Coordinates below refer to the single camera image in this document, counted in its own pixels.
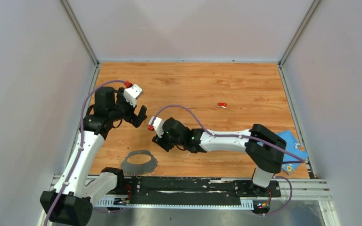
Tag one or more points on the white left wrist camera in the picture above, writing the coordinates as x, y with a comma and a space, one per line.
132, 94

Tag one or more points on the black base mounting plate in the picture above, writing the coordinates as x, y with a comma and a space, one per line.
185, 192

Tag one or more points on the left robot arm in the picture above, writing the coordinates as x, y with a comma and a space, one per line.
81, 156

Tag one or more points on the aluminium rail base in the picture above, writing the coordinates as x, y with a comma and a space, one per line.
293, 191

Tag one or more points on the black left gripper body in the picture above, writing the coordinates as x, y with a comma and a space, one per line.
123, 108

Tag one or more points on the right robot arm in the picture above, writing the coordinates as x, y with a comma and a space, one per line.
263, 146

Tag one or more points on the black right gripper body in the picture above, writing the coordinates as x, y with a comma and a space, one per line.
166, 143

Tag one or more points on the blue cloth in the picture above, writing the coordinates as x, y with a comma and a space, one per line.
293, 146

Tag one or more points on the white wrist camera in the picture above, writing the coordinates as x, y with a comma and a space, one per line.
156, 124
132, 94

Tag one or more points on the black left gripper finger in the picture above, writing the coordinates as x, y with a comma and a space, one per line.
140, 117
130, 118

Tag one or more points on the red-headed key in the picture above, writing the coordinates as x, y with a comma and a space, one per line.
222, 105

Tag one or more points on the metal key organizer plate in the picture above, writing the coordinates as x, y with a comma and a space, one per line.
138, 163

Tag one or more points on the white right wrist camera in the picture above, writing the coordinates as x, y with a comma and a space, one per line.
156, 124

